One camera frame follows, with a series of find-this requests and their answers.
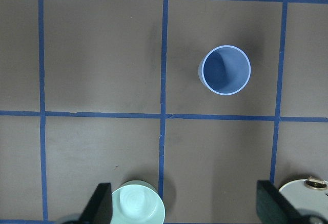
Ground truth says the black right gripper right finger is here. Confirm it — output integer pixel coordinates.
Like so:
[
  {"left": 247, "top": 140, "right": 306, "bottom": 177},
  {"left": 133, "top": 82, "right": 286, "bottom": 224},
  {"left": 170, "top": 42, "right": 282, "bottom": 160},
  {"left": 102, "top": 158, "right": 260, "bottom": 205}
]
[{"left": 256, "top": 180, "right": 308, "bottom": 224}]

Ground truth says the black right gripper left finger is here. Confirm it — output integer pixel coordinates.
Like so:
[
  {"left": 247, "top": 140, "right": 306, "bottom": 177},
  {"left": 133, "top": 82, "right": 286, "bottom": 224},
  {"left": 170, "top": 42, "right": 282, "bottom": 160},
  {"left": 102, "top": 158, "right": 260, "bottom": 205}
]
[{"left": 77, "top": 183, "right": 113, "bottom": 223}]

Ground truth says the blue plastic cup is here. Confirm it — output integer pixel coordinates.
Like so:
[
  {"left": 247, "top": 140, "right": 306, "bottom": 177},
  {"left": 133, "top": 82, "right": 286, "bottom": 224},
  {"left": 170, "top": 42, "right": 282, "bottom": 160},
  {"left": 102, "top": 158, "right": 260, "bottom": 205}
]
[{"left": 198, "top": 45, "right": 251, "bottom": 96}]

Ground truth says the mint green bowl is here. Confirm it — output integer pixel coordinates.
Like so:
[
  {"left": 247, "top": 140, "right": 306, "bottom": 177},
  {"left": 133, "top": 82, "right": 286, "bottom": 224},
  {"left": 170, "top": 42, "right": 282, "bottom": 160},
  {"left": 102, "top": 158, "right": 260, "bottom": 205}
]
[{"left": 111, "top": 180, "right": 166, "bottom": 224}]

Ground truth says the beige tray with handle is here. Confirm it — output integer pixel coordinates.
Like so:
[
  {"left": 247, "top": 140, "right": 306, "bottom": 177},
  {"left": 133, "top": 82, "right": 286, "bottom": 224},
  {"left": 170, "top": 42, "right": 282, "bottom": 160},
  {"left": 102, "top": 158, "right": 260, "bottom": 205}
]
[{"left": 279, "top": 176, "right": 327, "bottom": 220}]

